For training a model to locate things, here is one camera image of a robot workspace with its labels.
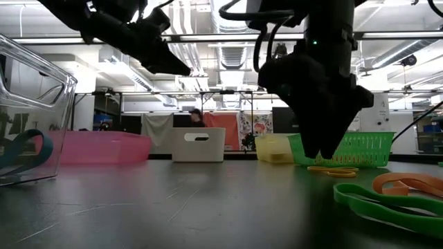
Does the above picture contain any black overhead light bar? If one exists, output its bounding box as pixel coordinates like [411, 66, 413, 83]
[10, 32, 443, 45]

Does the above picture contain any orange hanging cloth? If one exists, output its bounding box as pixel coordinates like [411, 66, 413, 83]
[202, 111, 240, 152]

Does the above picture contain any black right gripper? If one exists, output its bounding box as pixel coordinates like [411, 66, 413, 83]
[257, 53, 375, 161]

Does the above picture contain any yellow rubber band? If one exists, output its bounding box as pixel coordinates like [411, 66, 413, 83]
[307, 165, 360, 178]

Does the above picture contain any yellow plastic bin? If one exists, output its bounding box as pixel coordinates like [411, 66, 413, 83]
[254, 133, 295, 165]

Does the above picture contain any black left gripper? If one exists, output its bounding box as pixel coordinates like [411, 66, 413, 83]
[128, 7, 192, 77]

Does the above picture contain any green plastic basket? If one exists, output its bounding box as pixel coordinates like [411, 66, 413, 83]
[287, 131, 396, 169]

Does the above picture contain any person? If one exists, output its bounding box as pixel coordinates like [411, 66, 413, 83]
[188, 107, 207, 129]

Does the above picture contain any clear plastic bin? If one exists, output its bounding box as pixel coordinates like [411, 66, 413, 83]
[0, 33, 78, 187]

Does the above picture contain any black pipe truss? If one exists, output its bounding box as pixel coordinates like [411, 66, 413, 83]
[74, 89, 443, 134]

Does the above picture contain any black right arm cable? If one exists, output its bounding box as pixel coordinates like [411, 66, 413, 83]
[390, 100, 443, 145]

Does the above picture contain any blue rubber band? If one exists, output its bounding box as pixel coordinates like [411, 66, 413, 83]
[0, 129, 55, 177]

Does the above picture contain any silver ventilation duct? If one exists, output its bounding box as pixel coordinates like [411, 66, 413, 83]
[209, 0, 259, 70]

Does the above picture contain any black monitor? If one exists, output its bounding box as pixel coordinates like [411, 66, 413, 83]
[271, 107, 300, 135]

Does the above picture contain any grey hanging cloth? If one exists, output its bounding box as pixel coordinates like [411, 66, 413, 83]
[141, 113, 174, 155]

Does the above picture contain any round silver duct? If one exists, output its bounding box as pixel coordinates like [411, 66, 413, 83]
[371, 38, 437, 69]

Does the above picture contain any blue storage crate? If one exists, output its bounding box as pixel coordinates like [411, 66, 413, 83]
[92, 113, 114, 131]

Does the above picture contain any white plastic bin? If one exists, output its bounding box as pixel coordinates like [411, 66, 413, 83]
[170, 127, 226, 163]

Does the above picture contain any green rubber band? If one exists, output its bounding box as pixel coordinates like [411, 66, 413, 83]
[332, 182, 443, 240]

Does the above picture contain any orange rubber band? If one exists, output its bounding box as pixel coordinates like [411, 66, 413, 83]
[372, 172, 443, 198]

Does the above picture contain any floral poster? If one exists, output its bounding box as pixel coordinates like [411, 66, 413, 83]
[237, 111, 273, 152]

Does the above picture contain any pink plastic bin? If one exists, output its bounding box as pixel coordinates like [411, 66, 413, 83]
[34, 130, 152, 165]

